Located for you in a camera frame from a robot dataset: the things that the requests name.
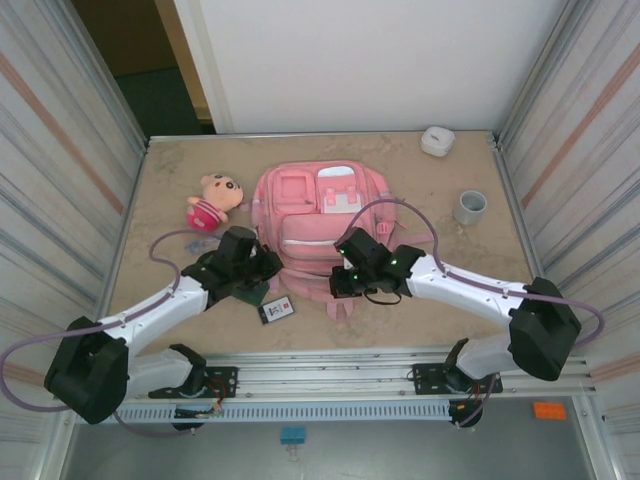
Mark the blue binder clip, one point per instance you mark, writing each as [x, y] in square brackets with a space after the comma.
[292, 434]

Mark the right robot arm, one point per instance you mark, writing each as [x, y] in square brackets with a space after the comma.
[465, 285]

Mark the small white lidded box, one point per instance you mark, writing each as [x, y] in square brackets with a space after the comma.
[437, 141]

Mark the beige door frame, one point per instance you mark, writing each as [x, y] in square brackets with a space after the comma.
[190, 65]

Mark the grey cup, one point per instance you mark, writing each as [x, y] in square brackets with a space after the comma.
[470, 210]

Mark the aluminium mounting rail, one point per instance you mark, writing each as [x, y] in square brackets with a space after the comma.
[325, 372]

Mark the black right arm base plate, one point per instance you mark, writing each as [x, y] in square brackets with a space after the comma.
[430, 377]

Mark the green notebook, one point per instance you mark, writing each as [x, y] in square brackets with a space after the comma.
[252, 299]

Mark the orange toy brick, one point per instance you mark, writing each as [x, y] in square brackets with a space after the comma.
[549, 410]

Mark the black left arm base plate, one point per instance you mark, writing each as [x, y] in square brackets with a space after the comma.
[222, 382]

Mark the pink student backpack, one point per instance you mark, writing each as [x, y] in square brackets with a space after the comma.
[300, 235]

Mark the black white card box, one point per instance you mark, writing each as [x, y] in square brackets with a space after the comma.
[276, 311]

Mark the pink plush doll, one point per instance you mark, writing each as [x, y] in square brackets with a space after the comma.
[215, 195]

